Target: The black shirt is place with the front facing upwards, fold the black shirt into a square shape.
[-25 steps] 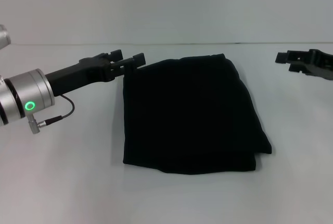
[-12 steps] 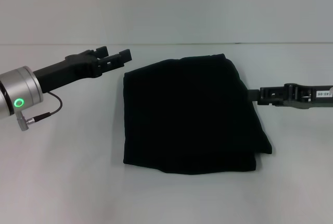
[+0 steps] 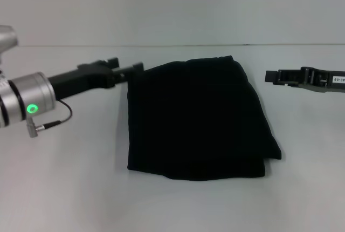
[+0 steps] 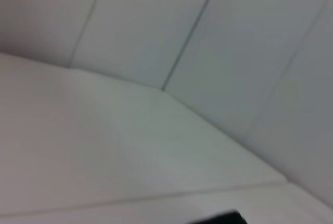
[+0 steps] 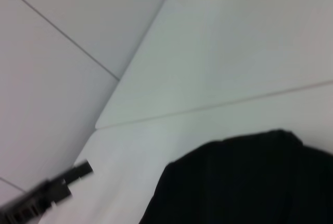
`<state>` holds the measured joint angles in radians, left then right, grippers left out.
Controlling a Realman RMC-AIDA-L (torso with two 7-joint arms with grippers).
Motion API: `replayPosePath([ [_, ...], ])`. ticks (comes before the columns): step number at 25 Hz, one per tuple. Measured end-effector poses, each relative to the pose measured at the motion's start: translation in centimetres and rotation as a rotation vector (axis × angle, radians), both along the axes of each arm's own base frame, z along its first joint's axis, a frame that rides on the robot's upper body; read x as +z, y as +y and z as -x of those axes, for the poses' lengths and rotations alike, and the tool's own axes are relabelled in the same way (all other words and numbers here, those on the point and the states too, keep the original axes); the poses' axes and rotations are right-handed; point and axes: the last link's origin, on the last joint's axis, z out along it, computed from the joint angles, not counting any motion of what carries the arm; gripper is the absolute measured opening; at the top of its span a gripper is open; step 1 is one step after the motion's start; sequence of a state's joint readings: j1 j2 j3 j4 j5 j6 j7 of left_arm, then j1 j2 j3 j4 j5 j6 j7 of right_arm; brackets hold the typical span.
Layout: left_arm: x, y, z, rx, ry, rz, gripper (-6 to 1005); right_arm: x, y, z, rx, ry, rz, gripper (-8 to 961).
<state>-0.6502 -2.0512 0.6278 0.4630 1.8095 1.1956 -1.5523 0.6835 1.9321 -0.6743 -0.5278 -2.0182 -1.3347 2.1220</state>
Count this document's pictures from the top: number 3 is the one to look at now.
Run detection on grey left gripper cable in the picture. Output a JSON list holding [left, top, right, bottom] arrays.
[[25, 99, 74, 139]]

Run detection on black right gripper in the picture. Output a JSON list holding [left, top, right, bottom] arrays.
[[265, 66, 345, 94]]

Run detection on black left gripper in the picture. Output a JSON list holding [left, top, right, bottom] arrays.
[[47, 57, 145, 101]]

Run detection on black shirt with white lettering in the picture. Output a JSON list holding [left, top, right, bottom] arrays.
[[126, 55, 284, 182]]

